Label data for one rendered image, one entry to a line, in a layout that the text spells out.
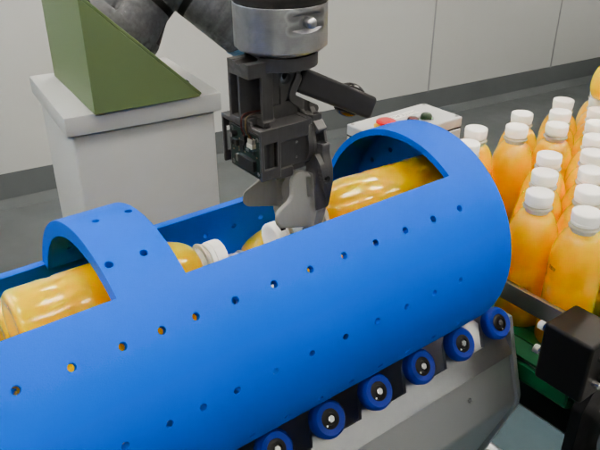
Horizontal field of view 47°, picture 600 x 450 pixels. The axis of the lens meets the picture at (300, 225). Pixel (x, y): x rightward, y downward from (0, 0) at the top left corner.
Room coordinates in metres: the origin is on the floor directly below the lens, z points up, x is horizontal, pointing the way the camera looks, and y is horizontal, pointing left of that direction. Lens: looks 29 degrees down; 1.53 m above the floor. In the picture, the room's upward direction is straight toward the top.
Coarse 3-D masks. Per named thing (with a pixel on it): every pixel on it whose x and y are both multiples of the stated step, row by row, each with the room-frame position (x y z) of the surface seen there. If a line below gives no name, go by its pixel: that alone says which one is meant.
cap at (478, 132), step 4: (472, 124) 1.14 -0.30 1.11; (476, 124) 1.14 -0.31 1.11; (468, 128) 1.12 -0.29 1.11; (472, 128) 1.12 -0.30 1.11; (476, 128) 1.12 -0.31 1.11; (480, 128) 1.12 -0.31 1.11; (484, 128) 1.12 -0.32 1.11; (464, 132) 1.12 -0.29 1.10; (468, 132) 1.11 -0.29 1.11; (472, 132) 1.11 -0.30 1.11; (476, 132) 1.10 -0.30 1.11; (480, 132) 1.10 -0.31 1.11; (484, 132) 1.11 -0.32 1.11; (464, 136) 1.12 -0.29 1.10; (468, 136) 1.11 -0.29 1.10; (472, 136) 1.11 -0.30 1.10; (476, 136) 1.10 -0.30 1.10; (480, 136) 1.10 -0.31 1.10; (484, 136) 1.11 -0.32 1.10; (480, 140) 1.10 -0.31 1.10
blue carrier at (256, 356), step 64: (384, 128) 0.81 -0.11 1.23; (448, 192) 0.69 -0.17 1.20; (64, 256) 0.63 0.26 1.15; (128, 256) 0.51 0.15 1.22; (256, 256) 0.54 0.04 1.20; (320, 256) 0.57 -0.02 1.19; (384, 256) 0.60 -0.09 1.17; (448, 256) 0.64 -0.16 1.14; (64, 320) 0.44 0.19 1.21; (128, 320) 0.46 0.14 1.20; (192, 320) 0.48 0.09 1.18; (256, 320) 0.50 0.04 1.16; (320, 320) 0.53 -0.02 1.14; (384, 320) 0.57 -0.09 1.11; (448, 320) 0.64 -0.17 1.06; (0, 384) 0.39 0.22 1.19; (64, 384) 0.40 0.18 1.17; (128, 384) 0.42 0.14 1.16; (192, 384) 0.45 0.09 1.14; (256, 384) 0.48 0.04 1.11; (320, 384) 0.53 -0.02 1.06; (0, 448) 0.36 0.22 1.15; (64, 448) 0.38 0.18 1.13; (128, 448) 0.40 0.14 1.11; (192, 448) 0.44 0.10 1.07
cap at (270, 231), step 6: (270, 222) 0.73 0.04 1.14; (264, 228) 0.73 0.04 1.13; (270, 228) 0.72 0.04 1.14; (276, 228) 0.71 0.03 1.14; (264, 234) 0.73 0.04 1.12; (270, 234) 0.72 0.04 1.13; (276, 234) 0.71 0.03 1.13; (282, 234) 0.71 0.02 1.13; (288, 234) 0.71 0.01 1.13; (264, 240) 0.73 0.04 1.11; (270, 240) 0.72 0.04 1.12
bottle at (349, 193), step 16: (416, 160) 0.78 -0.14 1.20; (352, 176) 0.73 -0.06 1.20; (368, 176) 0.73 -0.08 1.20; (384, 176) 0.73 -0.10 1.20; (400, 176) 0.74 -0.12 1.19; (416, 176) 0.75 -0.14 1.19; (432, 176) 0.76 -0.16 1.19; (336, 192) 0.69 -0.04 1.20; (352, 192) 0.69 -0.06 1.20; (368, 192) 0.70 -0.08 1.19; (384, 192) 0.71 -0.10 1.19; (400, 192) 0.72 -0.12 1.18; (336, 208) 0.68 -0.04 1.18; (352, 208) 0.68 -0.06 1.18
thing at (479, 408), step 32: (512, 352) 0.76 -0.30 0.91; (480, 384) 0.72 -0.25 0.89; (512, 384) 0.75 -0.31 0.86; (352, 416) 0.62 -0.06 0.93; (416, 416) 0.65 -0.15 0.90; (448, 416) 0.67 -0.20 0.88; (480, 416) 0.70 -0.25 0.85; (384, 448) 0.61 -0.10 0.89; (416, 448) 0.63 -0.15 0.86; (448, 448) 0.66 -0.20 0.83; (480, 448) 0.78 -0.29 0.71
